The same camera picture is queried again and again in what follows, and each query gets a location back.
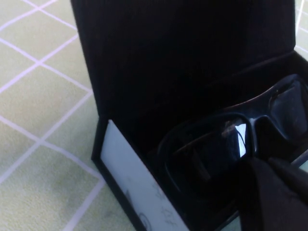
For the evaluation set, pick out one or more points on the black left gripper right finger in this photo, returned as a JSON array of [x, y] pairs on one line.
[[291, 168]]

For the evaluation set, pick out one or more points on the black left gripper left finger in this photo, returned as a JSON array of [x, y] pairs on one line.
[[264, 199]]

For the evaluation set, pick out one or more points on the black frame glasses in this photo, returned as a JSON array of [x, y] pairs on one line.
[[252, 120]]

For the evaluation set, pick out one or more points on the black printed glasses case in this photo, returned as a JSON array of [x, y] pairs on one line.
[[168, 60]]

